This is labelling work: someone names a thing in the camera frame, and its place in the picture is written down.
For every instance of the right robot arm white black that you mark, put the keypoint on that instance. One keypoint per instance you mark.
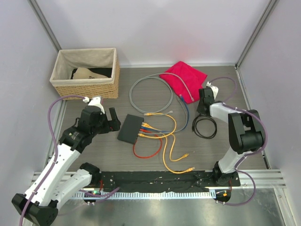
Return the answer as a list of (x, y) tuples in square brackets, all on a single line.
[(246, 132)]

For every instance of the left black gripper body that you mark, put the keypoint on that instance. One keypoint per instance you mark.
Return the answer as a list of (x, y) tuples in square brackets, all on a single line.
[(102, 127)]

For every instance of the wicker basket with liner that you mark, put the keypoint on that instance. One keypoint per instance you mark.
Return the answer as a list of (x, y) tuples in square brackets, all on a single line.
[(70, 59)]

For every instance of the black network switch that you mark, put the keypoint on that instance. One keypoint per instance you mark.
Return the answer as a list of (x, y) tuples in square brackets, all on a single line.
[(130, 129)]

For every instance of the white slotted cable duct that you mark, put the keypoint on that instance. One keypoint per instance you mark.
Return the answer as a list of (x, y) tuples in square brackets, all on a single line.
[(164, 195)]

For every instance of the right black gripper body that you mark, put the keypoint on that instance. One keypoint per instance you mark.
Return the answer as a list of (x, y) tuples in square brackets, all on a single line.
[(199, 108)]

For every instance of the beige cloth in basket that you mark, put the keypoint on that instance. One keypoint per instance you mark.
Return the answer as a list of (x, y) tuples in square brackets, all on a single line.
[(91, 73)]

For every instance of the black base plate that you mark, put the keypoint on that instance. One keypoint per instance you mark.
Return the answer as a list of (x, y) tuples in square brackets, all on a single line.
[(165, 181)]

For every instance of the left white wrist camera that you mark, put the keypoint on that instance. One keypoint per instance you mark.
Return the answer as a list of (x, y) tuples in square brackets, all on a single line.
[(95, 101)]

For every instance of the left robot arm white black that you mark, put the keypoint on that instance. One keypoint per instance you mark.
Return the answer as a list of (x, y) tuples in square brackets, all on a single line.
[(41, 203)]

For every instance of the pink folded cloth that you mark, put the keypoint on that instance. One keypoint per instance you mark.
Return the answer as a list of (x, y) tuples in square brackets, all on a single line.
[(185, 81)]

